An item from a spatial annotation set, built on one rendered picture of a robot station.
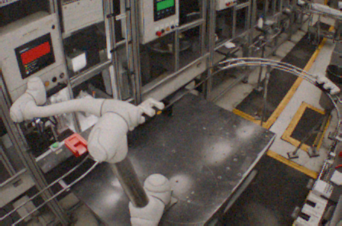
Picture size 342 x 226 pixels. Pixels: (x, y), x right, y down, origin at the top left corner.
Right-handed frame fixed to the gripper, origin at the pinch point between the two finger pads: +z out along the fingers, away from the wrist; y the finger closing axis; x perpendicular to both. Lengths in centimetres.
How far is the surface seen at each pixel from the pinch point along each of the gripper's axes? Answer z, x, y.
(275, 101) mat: 110, 49, -287
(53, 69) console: -35.6, -9.5, -17.6
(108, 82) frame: 9, -29, -72
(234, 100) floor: 111, -2, -250
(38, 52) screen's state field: -52, -7, -9
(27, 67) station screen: -46.3, -7.2, 0.1
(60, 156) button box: 17.8, 3.1, -0.1
